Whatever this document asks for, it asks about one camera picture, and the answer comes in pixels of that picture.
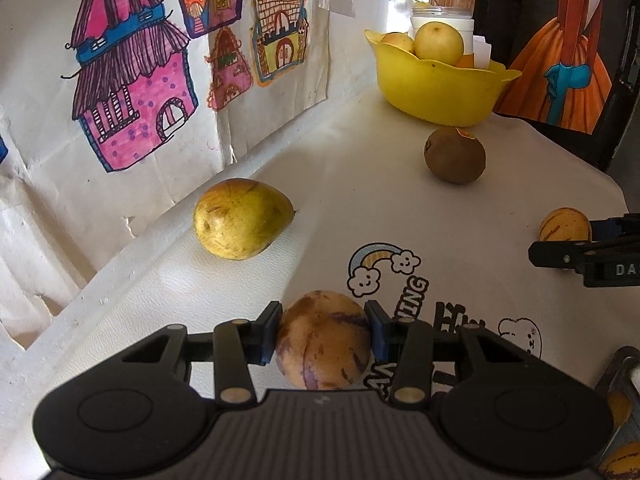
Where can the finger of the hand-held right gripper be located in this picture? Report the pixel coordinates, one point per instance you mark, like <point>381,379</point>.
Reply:
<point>617,230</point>
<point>555,254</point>

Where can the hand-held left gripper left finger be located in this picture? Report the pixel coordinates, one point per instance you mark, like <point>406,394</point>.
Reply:
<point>267,334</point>

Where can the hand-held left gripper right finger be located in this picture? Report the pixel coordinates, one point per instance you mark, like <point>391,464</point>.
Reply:
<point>378,331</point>

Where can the small striped pepino melon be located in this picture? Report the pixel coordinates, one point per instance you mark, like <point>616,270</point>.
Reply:
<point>562,225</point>

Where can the silver metal tray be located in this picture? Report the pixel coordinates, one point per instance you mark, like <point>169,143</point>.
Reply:
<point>607,372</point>

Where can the yellow-green speckled fruit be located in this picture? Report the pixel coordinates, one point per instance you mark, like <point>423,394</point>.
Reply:
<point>240,220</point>

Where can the white printed cloth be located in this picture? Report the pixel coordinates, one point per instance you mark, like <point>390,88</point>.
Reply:
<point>350,200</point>

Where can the brown kiwi fruit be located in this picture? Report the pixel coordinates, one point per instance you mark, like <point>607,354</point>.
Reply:
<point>454,156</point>

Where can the orange-dress girl painting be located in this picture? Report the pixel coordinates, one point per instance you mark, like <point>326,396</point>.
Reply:
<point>565,50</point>

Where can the yellow plastic bowl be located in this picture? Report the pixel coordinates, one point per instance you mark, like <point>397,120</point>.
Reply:
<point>430,91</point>

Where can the orange in bowl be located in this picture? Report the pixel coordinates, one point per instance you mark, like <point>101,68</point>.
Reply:
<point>465,61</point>

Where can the white paper card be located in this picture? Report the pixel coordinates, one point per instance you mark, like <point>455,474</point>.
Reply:
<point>482,52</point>

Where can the large yellow pear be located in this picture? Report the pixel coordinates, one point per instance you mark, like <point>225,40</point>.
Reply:
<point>439,41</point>

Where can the white jar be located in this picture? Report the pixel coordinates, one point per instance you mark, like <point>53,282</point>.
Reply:
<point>468,27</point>

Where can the small yellow pear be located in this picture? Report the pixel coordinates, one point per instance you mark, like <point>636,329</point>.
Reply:
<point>398,41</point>

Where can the coloured houses drawing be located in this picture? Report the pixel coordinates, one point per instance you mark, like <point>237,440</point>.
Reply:
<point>150,90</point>

